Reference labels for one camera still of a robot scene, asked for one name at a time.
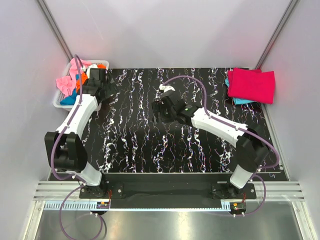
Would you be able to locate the orange t shirt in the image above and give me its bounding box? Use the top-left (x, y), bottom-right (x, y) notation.
top-left (75, 64), bottom-right (107, 91)

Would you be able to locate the pink t shirt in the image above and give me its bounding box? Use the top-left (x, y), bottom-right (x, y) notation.
top-left (56, 58), bottom-right (92, 98)

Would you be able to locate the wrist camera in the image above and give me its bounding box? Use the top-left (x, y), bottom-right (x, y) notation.
top-left (158, 84), bottom-right (175, 93)
top-left (86, 64), bottom-right (98, 75)

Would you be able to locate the folded light blue t shirt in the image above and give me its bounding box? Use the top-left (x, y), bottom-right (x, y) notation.
top-left (224, 78), bottom-right (254, 105)

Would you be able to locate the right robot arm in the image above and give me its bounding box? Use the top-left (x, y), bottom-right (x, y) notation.
top-left (151, 90), bottom-right (270, 199)

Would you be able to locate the folded magenta t shirt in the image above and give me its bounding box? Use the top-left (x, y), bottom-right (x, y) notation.
top-left (227, 68), bottom-right (276, 105)

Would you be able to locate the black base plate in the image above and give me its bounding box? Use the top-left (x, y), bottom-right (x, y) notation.
top-left (79, 173), bottom-right (257, 211)

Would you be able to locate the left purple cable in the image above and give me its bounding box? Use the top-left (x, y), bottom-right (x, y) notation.
top-left (49, 54), bottom-right (108, 239)

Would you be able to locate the aluminium front rail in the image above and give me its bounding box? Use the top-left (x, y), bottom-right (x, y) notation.
top-left (33, 181), bottom-right (304, 202)

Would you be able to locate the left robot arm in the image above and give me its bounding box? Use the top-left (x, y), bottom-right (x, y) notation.
top-left (44, 64), bottom-right (117, 198)

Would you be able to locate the white plastic basket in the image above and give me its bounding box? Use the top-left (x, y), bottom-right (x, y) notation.
top-left (53, 59), bottom-right (110, 112)

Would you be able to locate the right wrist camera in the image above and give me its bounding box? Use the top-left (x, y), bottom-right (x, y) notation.
top-left (158, 84), bottom-right (175, 93)

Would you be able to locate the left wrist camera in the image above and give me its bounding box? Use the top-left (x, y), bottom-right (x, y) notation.
top-left (86, 64), bottom-right (98, 75)

